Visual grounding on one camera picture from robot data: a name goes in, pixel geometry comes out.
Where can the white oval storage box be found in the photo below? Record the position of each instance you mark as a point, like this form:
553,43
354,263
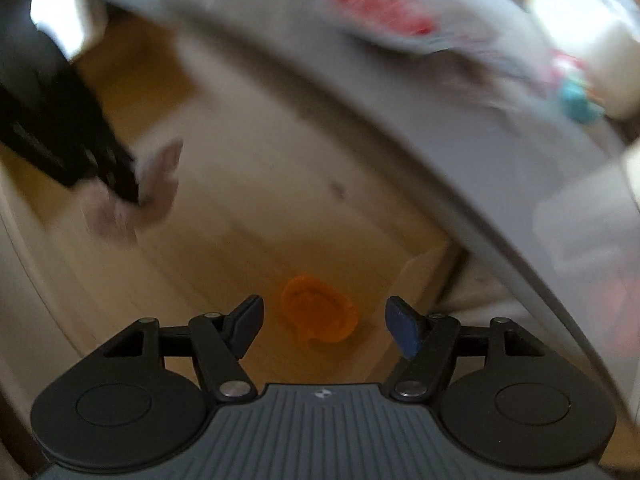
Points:
595,40

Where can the orange jelly cup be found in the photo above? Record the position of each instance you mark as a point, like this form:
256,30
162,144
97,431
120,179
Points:
320,310

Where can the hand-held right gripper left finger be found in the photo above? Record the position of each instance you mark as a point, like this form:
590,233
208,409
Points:
249,317

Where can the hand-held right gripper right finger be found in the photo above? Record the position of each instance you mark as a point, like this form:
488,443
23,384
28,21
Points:
402,327

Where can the red and white packet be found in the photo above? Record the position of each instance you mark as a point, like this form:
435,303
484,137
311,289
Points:
395,10

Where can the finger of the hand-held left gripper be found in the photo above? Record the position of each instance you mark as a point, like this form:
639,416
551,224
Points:
122,170

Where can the teal small item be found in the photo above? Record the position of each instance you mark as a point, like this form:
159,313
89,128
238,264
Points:
580,100

